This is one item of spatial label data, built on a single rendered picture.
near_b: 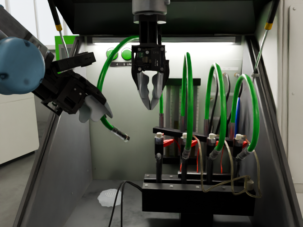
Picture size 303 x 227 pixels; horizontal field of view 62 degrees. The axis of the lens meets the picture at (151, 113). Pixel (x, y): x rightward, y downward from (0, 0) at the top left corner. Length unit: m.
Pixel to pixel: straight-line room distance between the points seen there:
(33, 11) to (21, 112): 2.56
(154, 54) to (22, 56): 0.27
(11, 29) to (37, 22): 5.07
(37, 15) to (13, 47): 5.28
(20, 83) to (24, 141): 3.45
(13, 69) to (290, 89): 0.74
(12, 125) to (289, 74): 3.29
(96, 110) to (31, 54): 0.26
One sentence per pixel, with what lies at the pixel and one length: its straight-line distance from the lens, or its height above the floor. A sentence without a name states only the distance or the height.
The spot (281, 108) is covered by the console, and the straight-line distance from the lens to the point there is 0.86.
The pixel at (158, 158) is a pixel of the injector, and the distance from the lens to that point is 0.79.
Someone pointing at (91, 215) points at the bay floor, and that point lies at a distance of 0.98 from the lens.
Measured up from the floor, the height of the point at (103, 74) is 1.33.
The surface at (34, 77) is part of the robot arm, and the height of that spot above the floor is 1.35.
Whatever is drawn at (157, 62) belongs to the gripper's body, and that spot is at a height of 1.36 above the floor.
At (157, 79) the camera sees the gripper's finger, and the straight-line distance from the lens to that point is 0.60.
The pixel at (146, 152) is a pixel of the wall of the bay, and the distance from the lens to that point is 1.11.
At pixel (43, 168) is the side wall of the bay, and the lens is 0.78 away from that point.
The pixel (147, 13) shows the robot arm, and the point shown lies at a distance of 0.57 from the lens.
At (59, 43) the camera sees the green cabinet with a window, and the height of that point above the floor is 1.51.
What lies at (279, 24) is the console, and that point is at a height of 1.47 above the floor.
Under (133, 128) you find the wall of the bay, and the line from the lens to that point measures 1.08.
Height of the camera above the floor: 1.38
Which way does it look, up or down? 13 degrees down
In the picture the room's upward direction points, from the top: straight up
